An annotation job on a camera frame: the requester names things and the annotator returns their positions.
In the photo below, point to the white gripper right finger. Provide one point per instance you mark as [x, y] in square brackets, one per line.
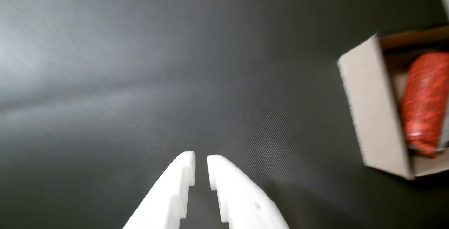
[242, 201]

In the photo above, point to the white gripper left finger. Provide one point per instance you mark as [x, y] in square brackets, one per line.
[168, 197]

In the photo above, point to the red rectangular packet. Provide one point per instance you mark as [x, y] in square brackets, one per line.
[424, 102]

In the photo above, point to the small open cardboard box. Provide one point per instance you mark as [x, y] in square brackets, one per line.
[372, 109]

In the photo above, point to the dark grey table mat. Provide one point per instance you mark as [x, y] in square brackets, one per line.
[140, 64]

